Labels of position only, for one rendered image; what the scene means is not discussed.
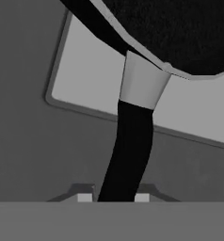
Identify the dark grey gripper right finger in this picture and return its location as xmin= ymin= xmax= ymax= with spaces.
xmin=134 ymin=183 xmax=181 ymax=203

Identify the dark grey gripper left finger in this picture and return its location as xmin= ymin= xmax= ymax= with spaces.
xmin=47 ymin=183 xmax=101 ymax=203

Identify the black frying pan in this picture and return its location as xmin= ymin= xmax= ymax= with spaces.
xmin=59 ymin=0 xmax=224 ymax=203

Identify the grey sink basin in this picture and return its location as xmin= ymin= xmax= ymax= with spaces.
xmin=44 ymin=8 xmax=224 ymax=151

